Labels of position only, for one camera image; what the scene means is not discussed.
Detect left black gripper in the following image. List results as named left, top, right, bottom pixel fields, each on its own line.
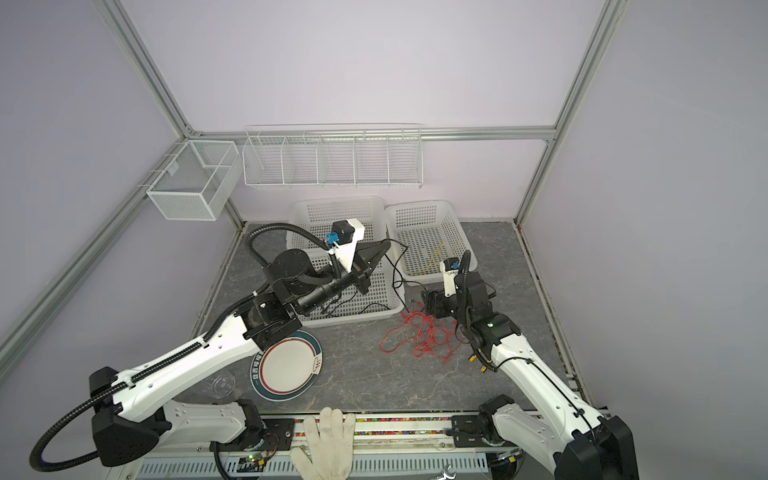
left=297, top=239, right=390, bottom=316

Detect yellow cable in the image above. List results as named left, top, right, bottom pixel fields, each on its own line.
left=419, top=238, right=464, bottom=274

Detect red cable bundle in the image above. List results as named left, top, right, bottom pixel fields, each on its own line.
left=379, top=302, right=466, bottom=367

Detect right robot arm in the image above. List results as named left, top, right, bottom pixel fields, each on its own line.
left=423, top=264, right=639, bottom=479

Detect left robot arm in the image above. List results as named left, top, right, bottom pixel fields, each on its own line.
left=29, top=219, right=391, bottom=472

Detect white gloved hand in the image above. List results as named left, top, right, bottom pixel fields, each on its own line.
left=289, top=407, right=356, bottom=480

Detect front white plastic basket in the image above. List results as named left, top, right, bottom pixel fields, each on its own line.
left=300, top=255, right=404, bottom=328

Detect yellow black pliers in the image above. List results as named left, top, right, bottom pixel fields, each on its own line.
left=468, top=353, right=489, bottom=373

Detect back right white basket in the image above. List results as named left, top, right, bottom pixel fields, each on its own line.
left=384, top=200, right=477, bottom=285

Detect back left white basket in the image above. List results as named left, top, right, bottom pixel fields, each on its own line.
left=289, top=196, right=387, bottom=242

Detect white plate green rim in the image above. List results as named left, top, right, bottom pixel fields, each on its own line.
left=250, top=330, right=323, bottom=402

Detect clear glass cup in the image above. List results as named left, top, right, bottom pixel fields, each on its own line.
left=202, top=370, right=236, bottom=400

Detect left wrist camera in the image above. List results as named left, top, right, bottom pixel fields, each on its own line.
left=326, top=218, right=365, bottom=279

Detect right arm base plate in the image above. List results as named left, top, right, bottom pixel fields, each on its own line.
left=445, top=413, right=509, bottom=448

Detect white wire wall shelf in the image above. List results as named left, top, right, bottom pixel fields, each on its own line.
left=242, top=123, right=424, bottom=188

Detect white mesh wall box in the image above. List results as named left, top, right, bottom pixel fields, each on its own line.
left=147, top=140, right=243, bottom=221

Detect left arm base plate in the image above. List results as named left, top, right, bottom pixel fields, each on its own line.
left=218, top=417, right=296, bottom=452

